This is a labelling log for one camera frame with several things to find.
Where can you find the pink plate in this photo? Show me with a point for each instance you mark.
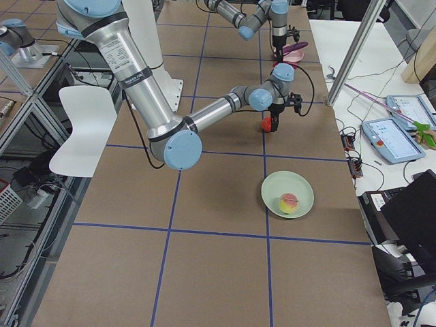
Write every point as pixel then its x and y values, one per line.
pixel 294 57

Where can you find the black laptop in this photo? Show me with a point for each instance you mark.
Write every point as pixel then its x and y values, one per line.
pixel 405 216

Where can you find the purple eggplant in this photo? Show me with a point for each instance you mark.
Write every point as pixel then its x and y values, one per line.
pixel 294 47

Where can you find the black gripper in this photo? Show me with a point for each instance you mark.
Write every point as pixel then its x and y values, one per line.
pixel 278 41
pixel 276 110

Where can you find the near teach pendant tablet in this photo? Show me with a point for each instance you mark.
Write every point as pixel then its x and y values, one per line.
pixel 391 141

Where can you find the green handled reach grabber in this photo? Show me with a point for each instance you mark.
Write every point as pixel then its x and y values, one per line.
pixel 425 135

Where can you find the wrist black camera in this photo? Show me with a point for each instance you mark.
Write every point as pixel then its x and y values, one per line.
pixel 293 32
pixel 295 101

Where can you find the white camera pillar base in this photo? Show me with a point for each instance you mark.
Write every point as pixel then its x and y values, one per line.
pixel 143 28

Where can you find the yellow pink peach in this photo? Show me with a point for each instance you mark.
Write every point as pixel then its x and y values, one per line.
pixel 288 203

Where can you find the teach pendant tablet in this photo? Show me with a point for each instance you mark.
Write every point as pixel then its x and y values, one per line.
pixel 391 141
pixel 413 107

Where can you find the red pomegranate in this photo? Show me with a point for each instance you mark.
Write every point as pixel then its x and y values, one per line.
pixel 266 124

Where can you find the green plate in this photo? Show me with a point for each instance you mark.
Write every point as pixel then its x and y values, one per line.
pixel 280 182

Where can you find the white chair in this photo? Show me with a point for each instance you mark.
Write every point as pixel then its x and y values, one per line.
pixel 92 115

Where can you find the far teach pendant tablet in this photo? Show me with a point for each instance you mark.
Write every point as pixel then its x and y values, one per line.
pixel 413 107

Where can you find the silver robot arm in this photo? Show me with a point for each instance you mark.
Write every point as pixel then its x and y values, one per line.
pixel 252 13
pixel 173 139

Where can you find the aluminium frame post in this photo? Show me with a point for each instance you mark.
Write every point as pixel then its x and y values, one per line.
pixel 367 12

